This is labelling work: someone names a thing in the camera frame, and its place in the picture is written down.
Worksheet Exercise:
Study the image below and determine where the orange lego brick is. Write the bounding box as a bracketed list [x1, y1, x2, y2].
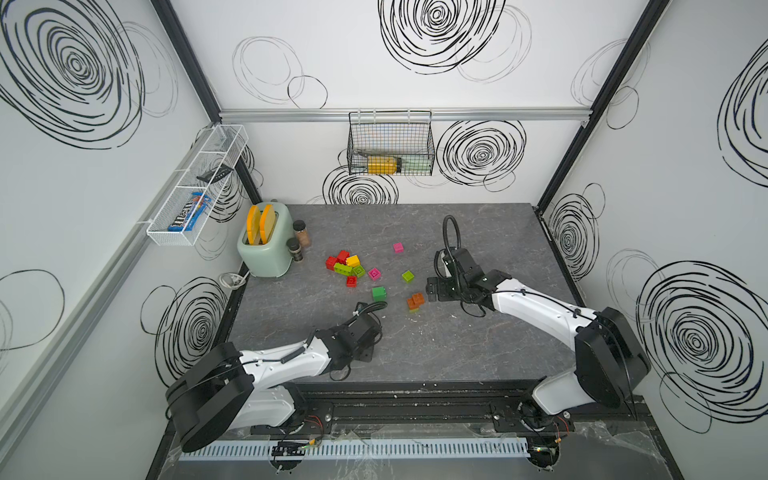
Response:
[407, 293, 425, 312]

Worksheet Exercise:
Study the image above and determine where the dark green lego brick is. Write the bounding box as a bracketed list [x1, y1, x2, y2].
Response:
[371, 286, 387, 302]

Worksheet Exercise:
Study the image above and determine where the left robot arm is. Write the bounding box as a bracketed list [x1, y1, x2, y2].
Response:
[165, 300, 388, 453]

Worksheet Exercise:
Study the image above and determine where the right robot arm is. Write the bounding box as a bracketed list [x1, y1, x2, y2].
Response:
[428, 247, 651, 419]

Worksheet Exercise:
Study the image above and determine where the long green lego brick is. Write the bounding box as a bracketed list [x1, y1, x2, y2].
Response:
[333, 263, 366, 278]

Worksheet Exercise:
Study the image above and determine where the dark pepper jar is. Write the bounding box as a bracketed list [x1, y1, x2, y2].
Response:
[286, 237, 304, 263]

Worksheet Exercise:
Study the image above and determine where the mint green toaster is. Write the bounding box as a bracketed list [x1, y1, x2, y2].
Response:
[237, 202, 295, 278]

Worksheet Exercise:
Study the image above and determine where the yellow item in basket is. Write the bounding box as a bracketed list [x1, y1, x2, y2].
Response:
[367, 156, 401, 175]

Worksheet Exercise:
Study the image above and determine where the yellow toast slice right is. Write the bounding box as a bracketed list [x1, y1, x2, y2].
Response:
[259, 204, 277, 245]

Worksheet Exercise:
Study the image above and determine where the yellow toast slice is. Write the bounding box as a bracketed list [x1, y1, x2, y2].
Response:
[259, 204, 277, 245]
[246, 205, 261, 245]

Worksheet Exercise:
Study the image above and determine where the yellow toast slice left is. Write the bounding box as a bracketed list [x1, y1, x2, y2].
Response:
[246, 205, 261, 245]

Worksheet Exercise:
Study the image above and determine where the blue candy packet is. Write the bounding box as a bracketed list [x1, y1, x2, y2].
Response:
[167, 192, 210, 232]

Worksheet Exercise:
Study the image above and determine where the black remote control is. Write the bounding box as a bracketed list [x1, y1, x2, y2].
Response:
[196, 164, 233, 184]

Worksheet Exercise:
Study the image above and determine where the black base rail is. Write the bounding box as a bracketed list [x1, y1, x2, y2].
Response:
[173, 383, 652, 436]

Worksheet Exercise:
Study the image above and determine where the black wire wall basket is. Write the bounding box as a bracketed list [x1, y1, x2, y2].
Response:
[346, 110, 436, 177]

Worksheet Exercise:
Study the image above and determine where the white slotted cable duct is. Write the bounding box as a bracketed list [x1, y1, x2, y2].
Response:
[180, 438, 530, 461]

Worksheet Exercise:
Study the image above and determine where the white wire wall shelf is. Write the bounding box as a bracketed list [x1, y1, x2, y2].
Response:
[146, 123, 248, 247]

